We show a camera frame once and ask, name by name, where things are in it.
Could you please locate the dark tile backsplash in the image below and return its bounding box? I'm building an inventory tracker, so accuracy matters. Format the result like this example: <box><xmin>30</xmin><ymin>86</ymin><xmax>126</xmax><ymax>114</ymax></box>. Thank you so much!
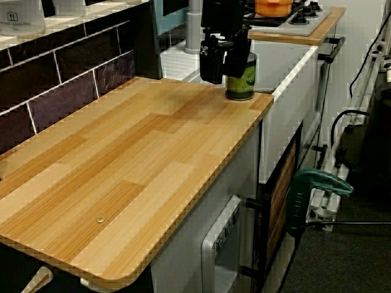
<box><xmin>0</xmin><ymin>20</ymin><xmax>137</xmax><ymax>153</ymax></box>

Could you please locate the white printed lidded jar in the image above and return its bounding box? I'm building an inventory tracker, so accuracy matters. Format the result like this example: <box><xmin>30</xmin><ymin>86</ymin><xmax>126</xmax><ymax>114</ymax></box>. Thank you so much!
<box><xmin>0</xmin><ymin>0</ymin><xmax>46</xmax><ymax>36</ymax></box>

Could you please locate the grey toy stove top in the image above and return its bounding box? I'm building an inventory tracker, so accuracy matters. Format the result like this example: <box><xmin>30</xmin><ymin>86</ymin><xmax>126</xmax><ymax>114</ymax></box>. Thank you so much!
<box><xmin>241</xmin><ymin>0</ymin><xmax>332</xmax><ymax>36</ymax></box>

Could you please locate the dark vertical panel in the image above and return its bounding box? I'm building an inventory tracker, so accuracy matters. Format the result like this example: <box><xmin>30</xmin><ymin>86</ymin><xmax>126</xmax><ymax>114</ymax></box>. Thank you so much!
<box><xmin>134</xmin><ymin>0</ymin><xmax>163</xmax><ymax>80</ymax></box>

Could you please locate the pale curved kitchen faucet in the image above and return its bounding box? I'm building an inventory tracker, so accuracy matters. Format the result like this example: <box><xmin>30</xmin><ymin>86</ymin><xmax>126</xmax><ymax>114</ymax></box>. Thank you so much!
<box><xmin>185</xmin><ymin>0</ymin><xmax>203</xmax><ymax>56</ymax></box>

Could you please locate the wood slat cabinet door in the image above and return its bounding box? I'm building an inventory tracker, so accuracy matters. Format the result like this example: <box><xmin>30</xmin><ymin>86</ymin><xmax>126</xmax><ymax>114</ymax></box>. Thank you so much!
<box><xmin>265</xmin><ymin>140</ymin><xmax>297</xmax><ymax>266</ymax></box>

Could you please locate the black cable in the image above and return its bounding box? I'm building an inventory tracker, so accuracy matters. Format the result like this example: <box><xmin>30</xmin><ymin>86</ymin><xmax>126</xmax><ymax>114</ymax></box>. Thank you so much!
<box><xmin>305</xmin><ymin>220</ymin><xmax>391</xmax><ymax>228</ymax></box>
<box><xmin>331</xmin><ymin>109</ymin><xmax>372</xmax><ymax>159</ymax></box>
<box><xmin>349</xmin><ymin>0</ymin><xmax>391</xmax><ymax>98</ymax></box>

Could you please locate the plain white lidded jar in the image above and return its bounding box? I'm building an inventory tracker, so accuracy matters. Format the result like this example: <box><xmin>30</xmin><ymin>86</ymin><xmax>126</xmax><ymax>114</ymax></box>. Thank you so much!
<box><xmin>51</xmin><ymin>0</ymin><xmax>87</xmax><ymax>16</ymax></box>

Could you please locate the white cabinet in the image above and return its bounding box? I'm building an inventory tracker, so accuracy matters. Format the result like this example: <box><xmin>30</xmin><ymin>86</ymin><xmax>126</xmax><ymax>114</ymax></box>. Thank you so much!
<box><xmin>149</xmin><ymin>120</ymin><xmax>263</xmax><ymax>293</ymax></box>

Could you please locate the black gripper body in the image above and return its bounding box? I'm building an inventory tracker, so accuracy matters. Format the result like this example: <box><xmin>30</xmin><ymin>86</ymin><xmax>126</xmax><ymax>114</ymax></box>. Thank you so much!
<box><xmin>200</xmin><ymin>0</ymin><xmax>252</xmax><ymax>43</ymax></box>

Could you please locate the white sink unit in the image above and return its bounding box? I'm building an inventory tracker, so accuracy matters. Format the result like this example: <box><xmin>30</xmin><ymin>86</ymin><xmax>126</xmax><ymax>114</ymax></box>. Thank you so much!
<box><xmin>160</xmin><ymin>39</ymin><xmax>320</xmax><ymax>186</ymax></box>

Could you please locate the white shelf ledge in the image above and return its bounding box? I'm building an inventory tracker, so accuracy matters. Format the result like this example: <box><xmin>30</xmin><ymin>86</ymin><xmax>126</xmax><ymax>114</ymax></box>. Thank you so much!
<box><xmin>0</xmin><ymin>0</ymin><xmax>150</xmax><ymax>42</ymax></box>

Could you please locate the black stove knob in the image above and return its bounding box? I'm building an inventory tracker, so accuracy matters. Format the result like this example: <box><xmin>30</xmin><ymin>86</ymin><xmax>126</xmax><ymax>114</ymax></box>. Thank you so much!
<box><xmin>305</xmin><ymin>0</ymin><xmax>323</xmax><ymax>13</ymax></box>
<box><xmin>288</xmin><ymin>12</ymin><xmax>309</xmax><ymax>26</ymax></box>

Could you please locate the white oven door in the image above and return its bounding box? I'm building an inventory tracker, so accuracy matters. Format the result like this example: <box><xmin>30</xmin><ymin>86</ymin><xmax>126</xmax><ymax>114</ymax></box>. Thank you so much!
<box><xmin>200</xmin><ymin>195</ymin><xmax>242</xmax><ymax>293</ymax></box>

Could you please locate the black towel bar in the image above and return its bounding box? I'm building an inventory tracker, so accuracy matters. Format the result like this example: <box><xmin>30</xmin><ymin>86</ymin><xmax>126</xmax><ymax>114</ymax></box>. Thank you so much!
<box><xmin>317</xmin><ymin>36</ymin><xmax>348</xmax><ymax>63</ymax></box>

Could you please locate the orange pot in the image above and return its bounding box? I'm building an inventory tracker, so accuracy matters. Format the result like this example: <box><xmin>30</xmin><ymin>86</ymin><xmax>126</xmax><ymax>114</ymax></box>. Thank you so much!
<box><xmin>254</xmin><ymin>0</ymin><xmax>294</xmax><ymax>18</ymax></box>

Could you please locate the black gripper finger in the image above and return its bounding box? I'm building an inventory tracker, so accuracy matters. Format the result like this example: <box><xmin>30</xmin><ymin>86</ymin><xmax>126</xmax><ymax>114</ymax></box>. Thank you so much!
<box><xmin>200</xmin><ymin>29</ymin><xmax>227</xmax><ymax>85</ymax></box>
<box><xmin>224</xmin><ymin>38</ymin><xmax>252</xmax><ymax>78</ymax></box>

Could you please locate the green tin can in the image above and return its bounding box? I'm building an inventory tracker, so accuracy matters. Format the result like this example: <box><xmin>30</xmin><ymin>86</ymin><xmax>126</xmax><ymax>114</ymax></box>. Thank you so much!
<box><xmin>225</xmin><ymin>51</ymin><xmax>258</xmax><ymax>101</ymax></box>

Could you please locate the green clamp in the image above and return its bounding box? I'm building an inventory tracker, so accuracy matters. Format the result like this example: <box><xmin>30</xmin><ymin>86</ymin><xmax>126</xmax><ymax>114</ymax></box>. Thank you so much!
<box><xmin>285</xmin><ymin>170</ymin><xmax>355</xmax><ymax>239</ymax></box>

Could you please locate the black burner grate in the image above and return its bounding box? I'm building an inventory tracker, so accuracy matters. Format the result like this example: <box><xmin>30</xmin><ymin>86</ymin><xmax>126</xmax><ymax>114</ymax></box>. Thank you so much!
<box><xmin>243</xmin><ymin>12</ymin><xmax>294</xmax><ymax>27</ymax></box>

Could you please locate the white bracket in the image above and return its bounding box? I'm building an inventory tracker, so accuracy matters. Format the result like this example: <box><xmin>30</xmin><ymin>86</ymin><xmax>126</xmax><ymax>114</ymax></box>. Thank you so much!
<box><xmin>79</xmin><ymin>276</ymin><xmax>103</xmax><ymax>289</ymax></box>
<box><xmin>21</xmin><ymin>265</ymin><xmax>54</xmax><ymax>293</ymax></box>

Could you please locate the white aluminium frame post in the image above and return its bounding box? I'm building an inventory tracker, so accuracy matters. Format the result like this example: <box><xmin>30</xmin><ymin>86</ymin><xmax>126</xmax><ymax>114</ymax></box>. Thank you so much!
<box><xmin>317</xmin><ymin>27</ymin><xmax>391</xmax><ymax>172</ymax></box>

